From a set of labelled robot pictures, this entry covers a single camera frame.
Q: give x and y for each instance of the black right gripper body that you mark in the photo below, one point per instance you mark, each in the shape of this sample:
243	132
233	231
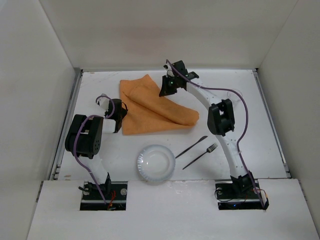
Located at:
166	88

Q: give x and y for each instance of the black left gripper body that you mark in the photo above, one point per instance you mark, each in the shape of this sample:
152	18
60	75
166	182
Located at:
122	113

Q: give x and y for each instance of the orange cloth placemat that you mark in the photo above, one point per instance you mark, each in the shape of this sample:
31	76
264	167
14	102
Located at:
150	113

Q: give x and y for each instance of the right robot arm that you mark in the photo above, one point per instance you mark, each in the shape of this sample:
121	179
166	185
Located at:
220	119

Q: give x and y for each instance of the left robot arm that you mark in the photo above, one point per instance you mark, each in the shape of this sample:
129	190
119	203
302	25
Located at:
84	140

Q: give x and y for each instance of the black knife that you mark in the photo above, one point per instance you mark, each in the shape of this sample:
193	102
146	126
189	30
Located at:
190	147

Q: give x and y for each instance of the clear plastic cup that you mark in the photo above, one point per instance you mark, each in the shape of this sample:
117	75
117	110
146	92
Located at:
233	95

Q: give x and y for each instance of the white paper plate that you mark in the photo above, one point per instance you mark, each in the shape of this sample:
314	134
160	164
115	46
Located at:
156	163

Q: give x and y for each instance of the black fork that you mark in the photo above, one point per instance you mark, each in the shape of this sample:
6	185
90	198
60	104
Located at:
209	150

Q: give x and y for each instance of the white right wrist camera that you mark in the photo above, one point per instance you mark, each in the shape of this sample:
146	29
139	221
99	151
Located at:
169	71

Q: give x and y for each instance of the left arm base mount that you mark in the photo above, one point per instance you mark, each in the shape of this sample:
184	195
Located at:
115	197

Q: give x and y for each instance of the right aluminium table rail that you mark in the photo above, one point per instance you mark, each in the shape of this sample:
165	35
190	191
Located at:
271	122

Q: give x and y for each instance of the aluminium table rail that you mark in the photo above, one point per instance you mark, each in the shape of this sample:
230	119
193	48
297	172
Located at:
59	152
271	122

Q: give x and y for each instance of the left aluminium table rail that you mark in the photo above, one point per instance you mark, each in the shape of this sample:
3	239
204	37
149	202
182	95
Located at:
59	152

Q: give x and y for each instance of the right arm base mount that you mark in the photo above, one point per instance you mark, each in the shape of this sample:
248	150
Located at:
228	199

